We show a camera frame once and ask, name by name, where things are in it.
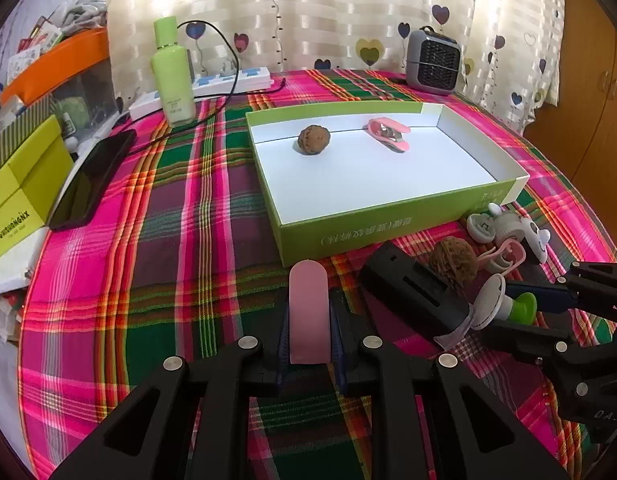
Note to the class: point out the grey white round toy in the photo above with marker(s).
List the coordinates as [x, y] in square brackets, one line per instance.
[481, 227]

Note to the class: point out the colourful paper packets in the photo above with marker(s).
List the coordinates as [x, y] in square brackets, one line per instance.
[36, 35]

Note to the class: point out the pink frame clip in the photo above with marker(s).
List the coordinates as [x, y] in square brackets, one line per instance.
[513, 247]

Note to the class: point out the small grey heater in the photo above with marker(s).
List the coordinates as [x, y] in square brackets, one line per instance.
[433, 62]

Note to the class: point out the striped cardboard box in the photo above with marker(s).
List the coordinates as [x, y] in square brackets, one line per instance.
[18, 125]

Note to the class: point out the black handheld device clear cap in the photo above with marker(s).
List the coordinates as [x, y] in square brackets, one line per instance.
[408, 285]

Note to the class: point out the light green lotion bottle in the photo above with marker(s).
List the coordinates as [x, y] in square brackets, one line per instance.
[172, 80]

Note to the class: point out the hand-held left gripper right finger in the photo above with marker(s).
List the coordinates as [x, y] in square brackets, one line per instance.
[340, 355]

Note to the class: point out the white green suction holder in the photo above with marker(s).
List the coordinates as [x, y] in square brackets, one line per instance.
[488, 302]

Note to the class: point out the wooden cabinet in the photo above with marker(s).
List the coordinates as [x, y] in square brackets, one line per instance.
[588, 85]

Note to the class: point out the white flat box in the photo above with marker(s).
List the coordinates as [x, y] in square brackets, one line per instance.
[146, 104]

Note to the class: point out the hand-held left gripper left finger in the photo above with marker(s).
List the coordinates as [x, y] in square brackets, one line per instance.
[283, 355]

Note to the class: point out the clear storage bin orange lid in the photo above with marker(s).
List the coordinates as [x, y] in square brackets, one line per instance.
[53, 60]

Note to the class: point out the black smartphone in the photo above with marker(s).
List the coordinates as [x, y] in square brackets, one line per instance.
[86, 185]

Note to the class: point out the small white bottle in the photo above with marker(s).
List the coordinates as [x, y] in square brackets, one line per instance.
[71, 135]

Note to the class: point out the open pink clip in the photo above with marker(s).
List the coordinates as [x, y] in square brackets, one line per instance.
[376, 127]

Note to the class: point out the brown walnut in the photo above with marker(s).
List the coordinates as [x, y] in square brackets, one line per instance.
[313, 140]
[451, 262]

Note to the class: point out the black charger adapter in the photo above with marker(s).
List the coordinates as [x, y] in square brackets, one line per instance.
[191, 65]

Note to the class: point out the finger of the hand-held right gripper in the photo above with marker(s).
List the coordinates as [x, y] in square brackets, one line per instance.
[548, 295]
[528, 340]

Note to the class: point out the heart print curtain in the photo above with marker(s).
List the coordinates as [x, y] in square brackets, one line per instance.
[338, 10]

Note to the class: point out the lime green cardboard box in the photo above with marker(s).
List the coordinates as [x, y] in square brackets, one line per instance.
[23, 195]

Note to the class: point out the shallow green cardboard box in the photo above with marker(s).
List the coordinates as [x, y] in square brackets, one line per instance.
[378, 175]

